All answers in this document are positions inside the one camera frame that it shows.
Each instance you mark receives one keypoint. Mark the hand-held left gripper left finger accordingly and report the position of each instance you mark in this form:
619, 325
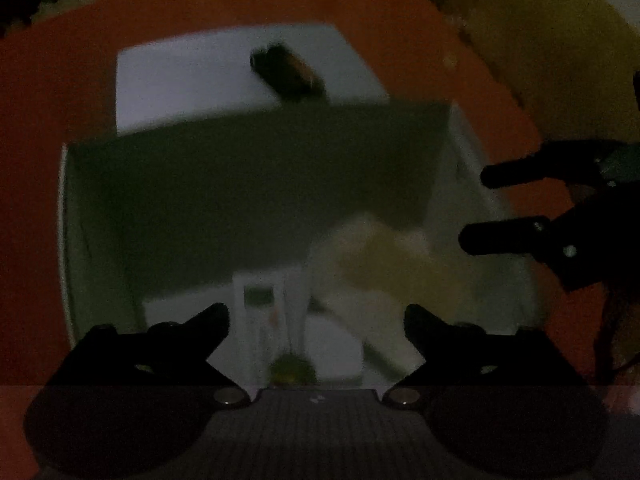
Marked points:
220, 322

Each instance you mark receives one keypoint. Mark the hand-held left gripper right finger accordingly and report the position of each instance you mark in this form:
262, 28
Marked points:
414, 325

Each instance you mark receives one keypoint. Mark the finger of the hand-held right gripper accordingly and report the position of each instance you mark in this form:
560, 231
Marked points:
515, 171
500, 237

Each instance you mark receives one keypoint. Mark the white remote control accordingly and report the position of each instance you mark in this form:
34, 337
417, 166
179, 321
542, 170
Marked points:
262, 310

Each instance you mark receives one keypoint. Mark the clear bag with yellowish contents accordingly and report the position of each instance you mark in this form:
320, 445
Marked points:
395, 270

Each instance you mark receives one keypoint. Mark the small white box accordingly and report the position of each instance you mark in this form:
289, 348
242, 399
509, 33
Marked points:
335, 350

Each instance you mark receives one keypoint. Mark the small dark yellow-green object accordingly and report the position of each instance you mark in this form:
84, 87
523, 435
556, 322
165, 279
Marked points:
292, 369

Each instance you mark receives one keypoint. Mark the white cardboard box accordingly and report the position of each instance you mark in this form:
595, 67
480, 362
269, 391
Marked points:
200, 185

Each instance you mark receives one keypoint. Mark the white box lid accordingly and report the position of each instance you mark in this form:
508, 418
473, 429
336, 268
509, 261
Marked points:
190, 75

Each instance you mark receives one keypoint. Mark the orange cloth-covered desktop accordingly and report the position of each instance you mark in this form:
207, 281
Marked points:
50, 85

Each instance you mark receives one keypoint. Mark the yellow wooden cabinet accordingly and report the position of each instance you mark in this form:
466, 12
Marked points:
550, 35

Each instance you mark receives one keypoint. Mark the dark cylindrical object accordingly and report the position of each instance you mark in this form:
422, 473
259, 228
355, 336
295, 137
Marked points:
287, 72

